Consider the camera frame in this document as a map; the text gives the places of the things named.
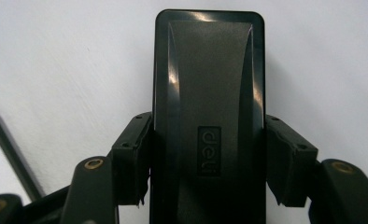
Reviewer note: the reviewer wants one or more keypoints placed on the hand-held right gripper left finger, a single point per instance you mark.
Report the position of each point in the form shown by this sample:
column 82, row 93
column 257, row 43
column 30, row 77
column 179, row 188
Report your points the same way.
column 130, row 161

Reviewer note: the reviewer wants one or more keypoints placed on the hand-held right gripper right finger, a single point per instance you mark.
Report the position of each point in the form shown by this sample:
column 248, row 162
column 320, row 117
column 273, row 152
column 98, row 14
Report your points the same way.
column 289, row 165

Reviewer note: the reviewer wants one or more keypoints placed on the black whiteboard eraser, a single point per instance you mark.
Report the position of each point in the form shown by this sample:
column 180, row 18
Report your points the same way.
column 208, row 93

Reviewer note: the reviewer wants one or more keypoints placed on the white handheld whiteboard black rim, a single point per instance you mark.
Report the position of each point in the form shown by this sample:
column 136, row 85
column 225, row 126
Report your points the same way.
column 0, row 174

